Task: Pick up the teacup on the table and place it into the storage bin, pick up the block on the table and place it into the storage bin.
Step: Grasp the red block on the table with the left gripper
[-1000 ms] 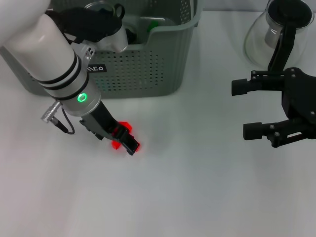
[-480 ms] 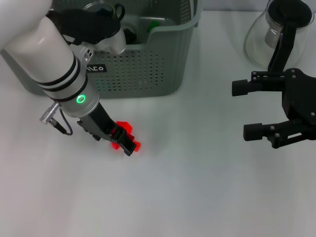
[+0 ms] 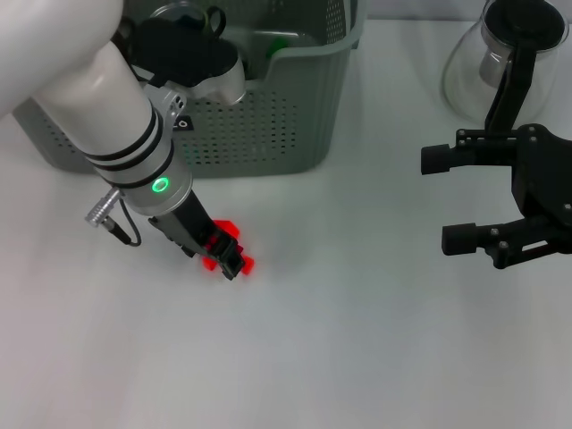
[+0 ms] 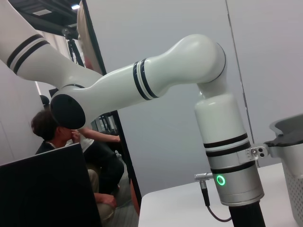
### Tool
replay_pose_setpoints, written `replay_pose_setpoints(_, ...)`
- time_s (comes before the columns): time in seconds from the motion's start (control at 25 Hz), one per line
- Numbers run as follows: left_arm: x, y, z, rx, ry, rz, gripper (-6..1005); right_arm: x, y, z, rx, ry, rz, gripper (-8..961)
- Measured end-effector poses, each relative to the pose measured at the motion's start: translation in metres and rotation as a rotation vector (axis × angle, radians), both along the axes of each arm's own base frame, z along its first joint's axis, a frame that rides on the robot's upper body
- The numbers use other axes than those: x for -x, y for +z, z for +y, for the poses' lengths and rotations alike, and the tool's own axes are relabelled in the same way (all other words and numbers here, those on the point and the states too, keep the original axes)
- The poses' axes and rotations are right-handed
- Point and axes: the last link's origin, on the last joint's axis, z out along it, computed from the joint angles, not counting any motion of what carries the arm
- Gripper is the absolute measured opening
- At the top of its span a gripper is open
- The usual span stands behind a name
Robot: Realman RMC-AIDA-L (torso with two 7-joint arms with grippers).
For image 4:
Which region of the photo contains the left arm grey cable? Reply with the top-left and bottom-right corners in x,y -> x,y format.
194,172 -> 232,222

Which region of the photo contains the black flat panel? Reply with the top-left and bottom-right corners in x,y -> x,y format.
0,143 -> 103,227

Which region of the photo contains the person in white shirt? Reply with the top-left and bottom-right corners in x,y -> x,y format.
65,126 -> 122,152

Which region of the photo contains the beige fabric panel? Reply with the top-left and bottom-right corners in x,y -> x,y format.
76,0 -> 103,73

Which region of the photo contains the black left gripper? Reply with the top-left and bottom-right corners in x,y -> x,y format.
228,201 -> 266,227

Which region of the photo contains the black partition frame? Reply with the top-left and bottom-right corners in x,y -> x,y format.
81,0 -> 143,210

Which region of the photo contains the black camera tripod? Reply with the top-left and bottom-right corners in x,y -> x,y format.
62,27 -> 85,69

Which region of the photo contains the seated person in black shirt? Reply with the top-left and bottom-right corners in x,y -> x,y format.
31,109 -> 125,224

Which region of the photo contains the grey perforated storage bin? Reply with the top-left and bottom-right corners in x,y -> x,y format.
269,113 -> 303,223

